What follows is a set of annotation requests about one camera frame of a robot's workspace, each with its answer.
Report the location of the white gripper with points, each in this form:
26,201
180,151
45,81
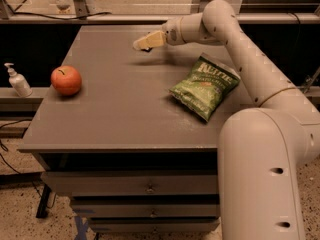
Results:
172,31

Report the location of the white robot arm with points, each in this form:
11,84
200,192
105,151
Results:
260,148

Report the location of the green kettle chips bag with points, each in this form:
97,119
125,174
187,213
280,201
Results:
206,86

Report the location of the red apple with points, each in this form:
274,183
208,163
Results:
66,80

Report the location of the grey drawer cabinet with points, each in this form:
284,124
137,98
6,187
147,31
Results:
124,118

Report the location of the white pump lotion bottle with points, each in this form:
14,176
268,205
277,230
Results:
18,81

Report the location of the top grey drawer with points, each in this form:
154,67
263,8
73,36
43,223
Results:
130,183

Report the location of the grey drawer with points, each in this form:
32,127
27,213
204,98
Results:
146,208
159,225
130,183

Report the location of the middle grey drawer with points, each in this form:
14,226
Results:
146,208

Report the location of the bottom grey drawer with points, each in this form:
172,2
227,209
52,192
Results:
159,225

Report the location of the blue floor tape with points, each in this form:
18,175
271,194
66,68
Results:
82,227

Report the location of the metal shelf frame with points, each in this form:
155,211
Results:
97,11

